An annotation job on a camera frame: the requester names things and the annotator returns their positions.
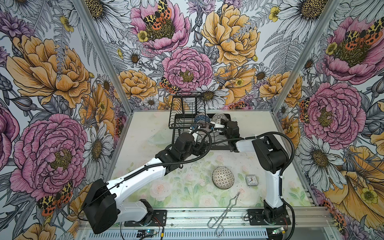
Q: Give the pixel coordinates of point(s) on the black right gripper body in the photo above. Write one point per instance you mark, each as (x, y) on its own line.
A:
(228, 135)

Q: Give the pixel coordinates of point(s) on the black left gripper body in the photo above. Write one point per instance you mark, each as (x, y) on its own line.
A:
(195, 150)

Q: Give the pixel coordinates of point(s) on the white red diamond bowl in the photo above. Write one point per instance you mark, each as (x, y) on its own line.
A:
(219, 117)

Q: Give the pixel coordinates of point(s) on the blue patterned bowl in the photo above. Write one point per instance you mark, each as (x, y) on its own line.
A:
(202, 118)

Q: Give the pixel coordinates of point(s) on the black white dotted bowl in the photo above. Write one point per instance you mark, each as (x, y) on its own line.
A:
(223, 178)

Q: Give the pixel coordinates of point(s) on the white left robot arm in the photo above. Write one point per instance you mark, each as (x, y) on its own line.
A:
(103, 205)

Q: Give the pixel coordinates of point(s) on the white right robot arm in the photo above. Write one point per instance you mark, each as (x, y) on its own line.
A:
(272, 157)

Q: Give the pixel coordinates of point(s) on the small clear square clock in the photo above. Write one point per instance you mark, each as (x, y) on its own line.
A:
(252, 180)

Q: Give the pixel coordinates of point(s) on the green circuit board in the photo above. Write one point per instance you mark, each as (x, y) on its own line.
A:
(143, 234)

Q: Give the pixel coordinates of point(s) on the black wire dish rack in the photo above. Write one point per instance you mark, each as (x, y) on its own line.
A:
(183, 110)

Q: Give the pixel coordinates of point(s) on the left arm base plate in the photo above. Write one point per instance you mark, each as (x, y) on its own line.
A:
(152, 218)

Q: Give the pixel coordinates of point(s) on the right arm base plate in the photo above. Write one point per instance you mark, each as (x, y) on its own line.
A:
(268, 216)

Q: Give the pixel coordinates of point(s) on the metal wire tongs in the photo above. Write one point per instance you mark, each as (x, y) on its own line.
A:
(217, 222)

